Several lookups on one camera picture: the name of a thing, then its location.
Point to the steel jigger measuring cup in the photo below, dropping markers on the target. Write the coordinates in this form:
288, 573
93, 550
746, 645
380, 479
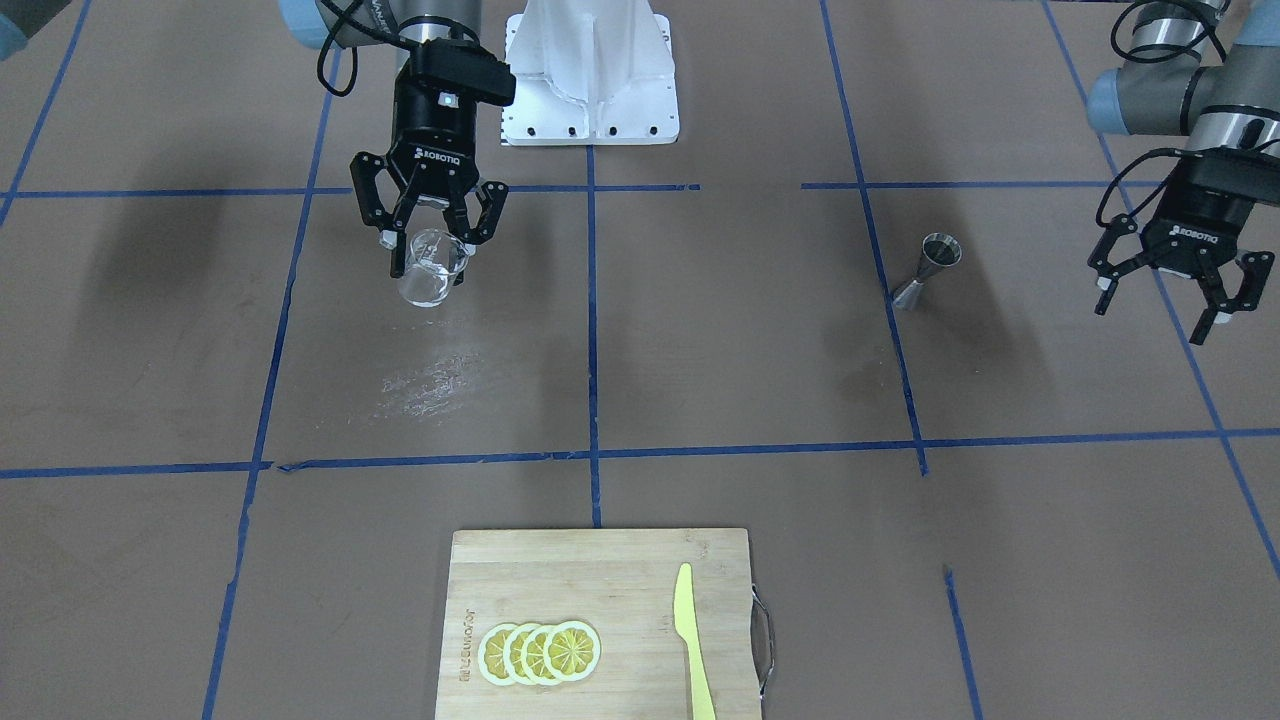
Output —
939, 252

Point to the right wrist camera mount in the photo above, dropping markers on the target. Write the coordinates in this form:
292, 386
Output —
460, 67

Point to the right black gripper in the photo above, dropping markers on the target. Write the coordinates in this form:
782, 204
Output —
427, 135

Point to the yellow plastic knife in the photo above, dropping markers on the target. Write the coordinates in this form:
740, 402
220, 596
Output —
686, 626

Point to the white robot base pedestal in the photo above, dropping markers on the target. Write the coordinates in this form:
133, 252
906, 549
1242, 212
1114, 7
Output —
597, 73

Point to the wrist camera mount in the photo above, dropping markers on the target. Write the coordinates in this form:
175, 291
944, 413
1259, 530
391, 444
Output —
1249, 175
460, 67

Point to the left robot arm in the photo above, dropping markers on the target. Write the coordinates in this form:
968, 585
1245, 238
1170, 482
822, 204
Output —
1177, 79

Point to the clear glass shaker cup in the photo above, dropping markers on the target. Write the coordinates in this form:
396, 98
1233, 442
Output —
428, 265

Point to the bamboo cutting board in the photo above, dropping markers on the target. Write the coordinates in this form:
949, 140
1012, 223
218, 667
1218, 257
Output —
621, 582

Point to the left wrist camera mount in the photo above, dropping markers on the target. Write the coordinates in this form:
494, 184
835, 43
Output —
1249, 175

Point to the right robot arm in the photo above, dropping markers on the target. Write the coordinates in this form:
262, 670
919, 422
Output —
349, 25

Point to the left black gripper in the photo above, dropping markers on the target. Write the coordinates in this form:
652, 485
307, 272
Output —
1187, 222

